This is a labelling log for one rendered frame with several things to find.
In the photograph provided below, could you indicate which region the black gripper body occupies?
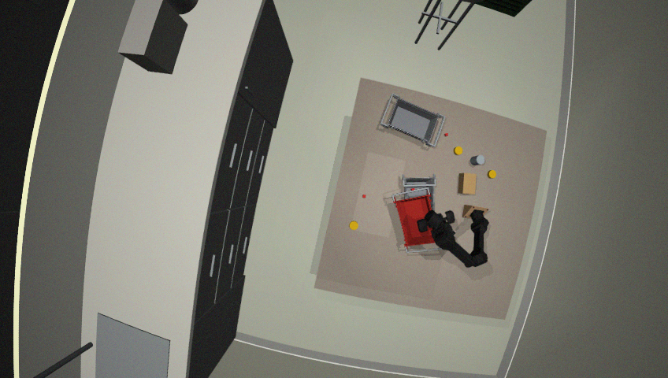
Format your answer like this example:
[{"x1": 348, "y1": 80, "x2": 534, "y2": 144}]
[{"x1": 417, "y1": 210, "x2": 455, "y2": 232}]

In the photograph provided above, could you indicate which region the grey cylinder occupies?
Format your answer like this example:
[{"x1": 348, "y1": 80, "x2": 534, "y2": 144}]
[{"x1": 470, "y1": 155, "x2": 484, "y2": 165}]

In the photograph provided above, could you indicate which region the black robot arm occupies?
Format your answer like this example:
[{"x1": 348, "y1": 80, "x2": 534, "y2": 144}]
[{"x1": 424, "y1": 209, "x2": 489, "y2": 268}]

